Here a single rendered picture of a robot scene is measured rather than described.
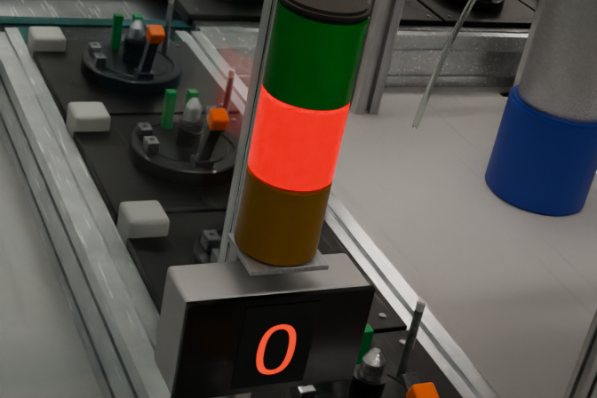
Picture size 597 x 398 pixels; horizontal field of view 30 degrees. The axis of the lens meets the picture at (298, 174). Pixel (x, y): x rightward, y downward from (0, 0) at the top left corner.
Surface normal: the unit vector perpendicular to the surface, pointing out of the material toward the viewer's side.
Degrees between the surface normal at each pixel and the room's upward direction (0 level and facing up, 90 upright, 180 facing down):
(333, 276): 0
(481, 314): 0
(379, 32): 90
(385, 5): 90
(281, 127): 90
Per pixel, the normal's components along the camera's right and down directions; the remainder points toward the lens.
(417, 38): 0.39, 0.49
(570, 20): -0.58, 0.29
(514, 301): 0.18, -0.87
